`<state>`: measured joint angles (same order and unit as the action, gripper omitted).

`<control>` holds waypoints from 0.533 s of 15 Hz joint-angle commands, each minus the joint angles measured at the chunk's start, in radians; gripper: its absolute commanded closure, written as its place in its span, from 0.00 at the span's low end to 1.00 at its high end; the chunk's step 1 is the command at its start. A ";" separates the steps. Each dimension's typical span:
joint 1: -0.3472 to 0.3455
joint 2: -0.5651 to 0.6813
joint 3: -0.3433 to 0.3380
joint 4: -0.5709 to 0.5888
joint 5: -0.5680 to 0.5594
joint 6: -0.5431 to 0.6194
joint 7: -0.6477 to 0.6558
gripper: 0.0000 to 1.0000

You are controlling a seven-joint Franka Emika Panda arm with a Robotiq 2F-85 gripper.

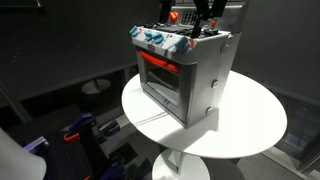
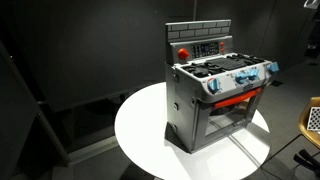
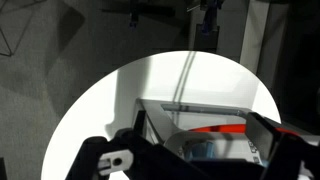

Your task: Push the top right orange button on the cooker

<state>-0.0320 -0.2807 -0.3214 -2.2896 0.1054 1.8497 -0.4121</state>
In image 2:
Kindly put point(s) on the grey toy cooker stove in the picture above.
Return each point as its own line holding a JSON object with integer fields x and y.
{"x": 186, "y": 110}

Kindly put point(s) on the round orange cooker knob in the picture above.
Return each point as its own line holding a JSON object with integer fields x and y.
{"x": 183, "y": 54}

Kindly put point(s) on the blue cooker knob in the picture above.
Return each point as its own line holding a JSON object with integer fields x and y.
{"x": 214, "y": 86}
{"x": 273, "y": 68}
{"x": 254, "y": 75}
{"x": 241, "y": 78}

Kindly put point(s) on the small orange cooker button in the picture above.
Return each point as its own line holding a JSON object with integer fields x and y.
{"x": 222, "y": 44}
{"x": 222, "y": 50}

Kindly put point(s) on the wooden chair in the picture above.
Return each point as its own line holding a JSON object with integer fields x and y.
{"x": 305, "y": 128}

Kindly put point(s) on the black white checkerboard card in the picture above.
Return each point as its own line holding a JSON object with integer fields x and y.
{"x": 314, "y": 118}

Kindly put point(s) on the black chair base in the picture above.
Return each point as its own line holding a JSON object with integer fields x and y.
{"x": 308, "y": 160}

